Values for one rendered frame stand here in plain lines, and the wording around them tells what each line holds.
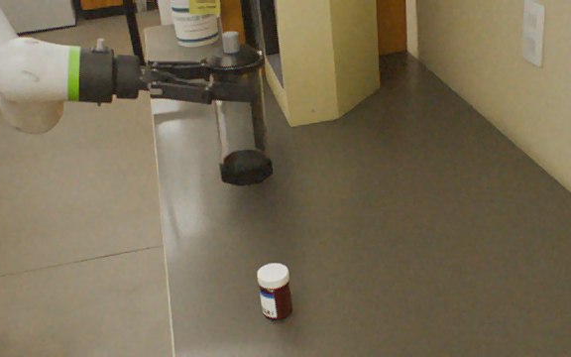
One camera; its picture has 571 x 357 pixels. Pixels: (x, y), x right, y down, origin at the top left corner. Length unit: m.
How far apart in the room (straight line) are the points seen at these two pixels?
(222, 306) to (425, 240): 0.34
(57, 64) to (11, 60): 0.07
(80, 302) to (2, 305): 0.31
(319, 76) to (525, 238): 0.62
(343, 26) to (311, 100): 0.17
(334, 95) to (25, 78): 0.69
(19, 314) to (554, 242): 2.14
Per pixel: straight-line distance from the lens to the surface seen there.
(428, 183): 1.38
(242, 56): 1.28
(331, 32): 1.60
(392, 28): 2.04
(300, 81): 1.62
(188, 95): 1.24
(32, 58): 1.26
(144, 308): 2.77
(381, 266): 1.16
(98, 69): 1.26
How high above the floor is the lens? 1.61
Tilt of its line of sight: 28 degrees down
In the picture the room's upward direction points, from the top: 7 degrees counter-clockwise
